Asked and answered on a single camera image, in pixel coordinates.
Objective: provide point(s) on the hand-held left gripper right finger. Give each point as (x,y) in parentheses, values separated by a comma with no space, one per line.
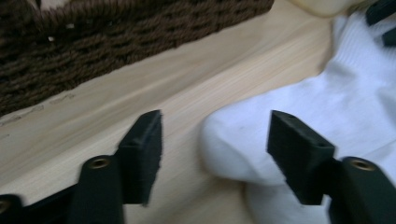
(299,155)

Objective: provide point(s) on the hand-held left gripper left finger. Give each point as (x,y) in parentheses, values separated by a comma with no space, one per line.
(140,155)

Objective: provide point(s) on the white sock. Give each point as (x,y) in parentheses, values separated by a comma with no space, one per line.
(342,93)

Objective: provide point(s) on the brown woven basket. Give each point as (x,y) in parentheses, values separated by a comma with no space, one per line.
(93,46)

